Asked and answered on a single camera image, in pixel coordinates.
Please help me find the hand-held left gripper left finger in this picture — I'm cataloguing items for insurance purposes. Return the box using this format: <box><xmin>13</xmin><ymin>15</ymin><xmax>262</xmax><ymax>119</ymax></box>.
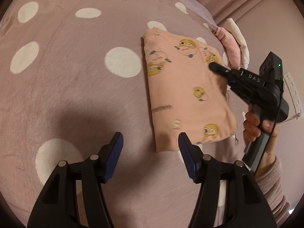
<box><xmin>27</xmin><ymin>132</ymin><xmax>124</xmax><ymax>228</ymax></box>

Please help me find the mauve polka dot blanket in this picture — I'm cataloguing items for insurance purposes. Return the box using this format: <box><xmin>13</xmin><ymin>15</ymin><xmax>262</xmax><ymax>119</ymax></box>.
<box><xmin>0</xmin><ymin>0</ymin><xmax>252</xmax><ymax>228</ymax></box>

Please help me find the person's right hand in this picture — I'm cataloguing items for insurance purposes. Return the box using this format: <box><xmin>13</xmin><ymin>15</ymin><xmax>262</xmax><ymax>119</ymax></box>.
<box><xmin>243</xmin><ymin>110</ymin><xmax>280</xmax><ymax>178</ymax></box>

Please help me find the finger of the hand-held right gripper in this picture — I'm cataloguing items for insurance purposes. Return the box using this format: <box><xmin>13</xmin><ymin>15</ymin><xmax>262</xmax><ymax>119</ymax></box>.
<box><xmin>208</xmin><ymin>62</ymin><xmax>241</xmax><ymax>82</ymax></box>
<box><xmin>226</xmin><ymin>77</ymin><xmax>240</xmax><ymax>91</ymax></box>

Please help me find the folded pink cloth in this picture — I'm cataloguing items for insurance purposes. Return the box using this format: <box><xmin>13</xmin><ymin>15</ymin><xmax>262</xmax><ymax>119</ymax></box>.
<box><xmin>215</xmin><ymin>27</ymin><xmax>241</xmax><ymax>70</ymax></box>

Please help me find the folded white cloth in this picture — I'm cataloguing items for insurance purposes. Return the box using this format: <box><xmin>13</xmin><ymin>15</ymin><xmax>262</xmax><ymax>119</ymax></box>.
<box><xmin>223</xmin><ymin>18</ymin><xmax>250</xmax><ymax>68</ymax></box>

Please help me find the lilac bed sheet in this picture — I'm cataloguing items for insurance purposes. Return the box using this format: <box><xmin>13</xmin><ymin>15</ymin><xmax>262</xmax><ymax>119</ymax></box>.
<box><xmin>185</xmin><ymin>0</ymin><xmax>217</xmax><ymax>27</ymax></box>

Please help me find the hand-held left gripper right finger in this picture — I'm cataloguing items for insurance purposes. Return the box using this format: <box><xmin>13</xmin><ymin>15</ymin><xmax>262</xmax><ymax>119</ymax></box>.
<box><xmin>178</xmin><ymin>132</ymin><xmax>277</xmax><ymax>228</ymax></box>

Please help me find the white power strip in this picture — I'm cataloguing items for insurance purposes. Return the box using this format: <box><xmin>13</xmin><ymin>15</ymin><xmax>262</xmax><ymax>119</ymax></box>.
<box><xmin>284</xmin><ymin>71</ymin><xmax>304</xmax><ymax>120</ymax></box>

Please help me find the pink printed long-sleeve shirt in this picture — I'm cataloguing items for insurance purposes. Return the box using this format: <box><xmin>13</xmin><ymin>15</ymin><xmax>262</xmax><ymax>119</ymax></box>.
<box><xmin>142</xmin><ymin>27</ymin><xmax>237</xmax><ymax>153</ymax></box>

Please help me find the person's right forearm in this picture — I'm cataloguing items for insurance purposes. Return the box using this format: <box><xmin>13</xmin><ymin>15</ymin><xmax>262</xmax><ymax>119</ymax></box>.
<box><xmin>255</xmin><ymin>155</ymin><xmax>295</xmax><ymax>228</ymax></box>

